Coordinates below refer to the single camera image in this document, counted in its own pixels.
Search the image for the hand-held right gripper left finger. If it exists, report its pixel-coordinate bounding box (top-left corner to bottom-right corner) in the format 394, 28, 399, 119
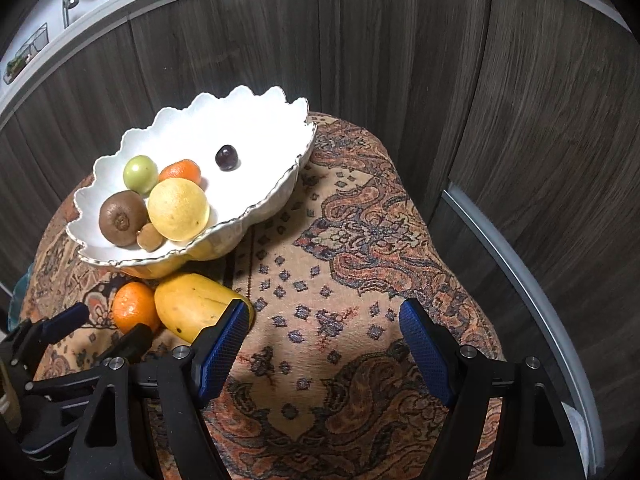
65, 297, 251, 480

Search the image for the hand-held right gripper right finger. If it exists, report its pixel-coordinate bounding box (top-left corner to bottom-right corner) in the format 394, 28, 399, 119
398, 297, 583, 480

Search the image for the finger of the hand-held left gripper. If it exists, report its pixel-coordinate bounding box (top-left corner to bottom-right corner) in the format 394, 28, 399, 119
27, 302, 92, 347
101, 323, 154, 364

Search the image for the orange tangerine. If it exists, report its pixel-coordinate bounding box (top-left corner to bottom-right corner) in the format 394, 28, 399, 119
159, 158, 202, 186
111, 281, 161, 335

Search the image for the yellow mango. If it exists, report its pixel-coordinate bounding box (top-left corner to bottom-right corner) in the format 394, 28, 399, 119
154, 272, 256, 343

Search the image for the small brown round fruit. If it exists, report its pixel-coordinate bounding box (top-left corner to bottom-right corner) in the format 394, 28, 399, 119
137, 222, 165, 252

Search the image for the brown kiwi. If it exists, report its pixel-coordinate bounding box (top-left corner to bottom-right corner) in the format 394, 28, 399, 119
98, 191, 150, 247

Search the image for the yellow lemon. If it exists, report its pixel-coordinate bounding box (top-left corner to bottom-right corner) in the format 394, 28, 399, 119
147, 178, 210, 242

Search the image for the green round plum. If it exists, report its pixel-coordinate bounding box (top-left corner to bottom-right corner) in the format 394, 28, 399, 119
123, 155, 159, 196

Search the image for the white scalloped bowl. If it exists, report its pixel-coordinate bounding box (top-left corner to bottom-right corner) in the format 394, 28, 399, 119
65, 85, 317, 281

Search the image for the patterned orange tablecloth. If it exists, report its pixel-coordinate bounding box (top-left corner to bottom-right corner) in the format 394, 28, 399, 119
17, 112, 503, 480

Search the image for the dark purple grape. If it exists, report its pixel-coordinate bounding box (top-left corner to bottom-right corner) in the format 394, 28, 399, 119
215, 144, 240, 171

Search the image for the dark wood kitchen cabinet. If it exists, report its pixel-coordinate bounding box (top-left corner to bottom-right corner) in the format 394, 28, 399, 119
0, 0, 640, 480

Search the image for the grey curved rail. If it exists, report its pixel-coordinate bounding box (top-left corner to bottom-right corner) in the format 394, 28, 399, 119
439, 183, 603, 478

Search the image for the black wire basket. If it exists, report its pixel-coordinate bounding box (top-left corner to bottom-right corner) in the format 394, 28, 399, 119
2, 22, 49, 85

